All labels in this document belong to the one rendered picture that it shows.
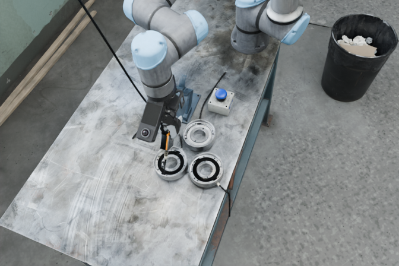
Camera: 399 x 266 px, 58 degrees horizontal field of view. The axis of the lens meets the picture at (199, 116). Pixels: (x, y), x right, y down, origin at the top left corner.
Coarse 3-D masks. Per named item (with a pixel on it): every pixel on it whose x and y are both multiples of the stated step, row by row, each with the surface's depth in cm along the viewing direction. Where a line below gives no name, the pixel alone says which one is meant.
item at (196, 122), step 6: (198, 120) 116; (204, 120) 116; (186, 126) 115; (210, 126) 115; (186, 132) 115; (192, 132) 115; (198, 132) 117; (204, 132) 115; (186, 138) 114; (192, 138) 113; (204, 138) 113; (186, 144) 112; (192, 144) 112; (210, 144) 111; (198, 150) 112; (204, 150) 114
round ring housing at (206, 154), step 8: (208, 152) 109; (192, 160) 108; (216, 160) 108; (192, 168) 108; (200, 168) 108; (192, 176) 106; (208, 176) 106; (200, 184) 104; (208, 184) 103; (216, 184) 105
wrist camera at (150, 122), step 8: (152, 104) 88; (160, 104) 88; (144, 112) 88; (152, 112) 88; (160, 112) 87; (144, 120) 88; (152, 120) 88; (160, 120) 89; (144, 128) 88; (152, 128) 87; (136, 136) 88; (144, 136) 87; (152, 136) 87
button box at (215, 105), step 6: (216, 90) 122; (228, 96) 120; (234, 96) 122; (210, 102) 119; (216, 102) 119; (222, 102) 119; (228, 102) 118; (210, 108) 121; (216, 108) 119; (222, 108) 118; (228, 108) 118; (222, 114) 121; (228, 114) 121
